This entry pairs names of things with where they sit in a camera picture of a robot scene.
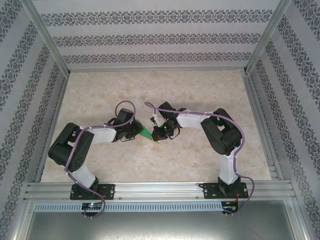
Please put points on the green paper sheet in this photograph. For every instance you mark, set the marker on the green paper sheet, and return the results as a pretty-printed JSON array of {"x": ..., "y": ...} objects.
[{"x": 147, "y": 133}]

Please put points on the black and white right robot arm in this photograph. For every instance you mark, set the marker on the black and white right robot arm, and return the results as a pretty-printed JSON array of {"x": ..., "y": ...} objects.
[{"x": 220, "y": 135}]

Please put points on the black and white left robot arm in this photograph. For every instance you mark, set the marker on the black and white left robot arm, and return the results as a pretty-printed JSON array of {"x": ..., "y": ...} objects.
[{"x": 70, "y": 150}]

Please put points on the grey metal sheet panel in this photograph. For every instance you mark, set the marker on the grey metal sheet panel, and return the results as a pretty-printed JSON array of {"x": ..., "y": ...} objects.
[{"x": 160, "y": 225}]

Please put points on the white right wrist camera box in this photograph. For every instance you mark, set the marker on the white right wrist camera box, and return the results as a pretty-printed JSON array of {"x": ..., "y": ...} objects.
[{"x": 155, "y": 119}]

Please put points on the aluminium mounting rail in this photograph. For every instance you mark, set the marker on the aluminium mounting rail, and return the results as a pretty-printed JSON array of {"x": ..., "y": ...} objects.
[{"x": 160, "y": 190}]

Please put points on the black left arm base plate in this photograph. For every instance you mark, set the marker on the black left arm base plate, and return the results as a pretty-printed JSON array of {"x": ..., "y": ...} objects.
[{"x": 110, "y": 191}]

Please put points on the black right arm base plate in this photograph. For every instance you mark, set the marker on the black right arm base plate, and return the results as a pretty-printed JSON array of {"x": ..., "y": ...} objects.
[{"x": 210, "y": 191}]

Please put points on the aluminium side rail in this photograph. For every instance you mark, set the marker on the aluminium side rail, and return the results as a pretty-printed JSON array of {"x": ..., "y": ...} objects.
[
  {"x": 53, "y": 125},
  {"x": 261, "y": 125}
]

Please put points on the aluminium frame post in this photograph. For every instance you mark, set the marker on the aluminium frame post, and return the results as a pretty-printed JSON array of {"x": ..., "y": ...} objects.
[
  {"x": 267, "y": 37},
  {"x": 47, "y": 37}
]

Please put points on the aluminium frame leg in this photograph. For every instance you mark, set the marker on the aluminium frame leg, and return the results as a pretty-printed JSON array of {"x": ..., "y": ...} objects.
[
  {"x": 298, "y": 220},
  {"x": 21, "y": 220}
]

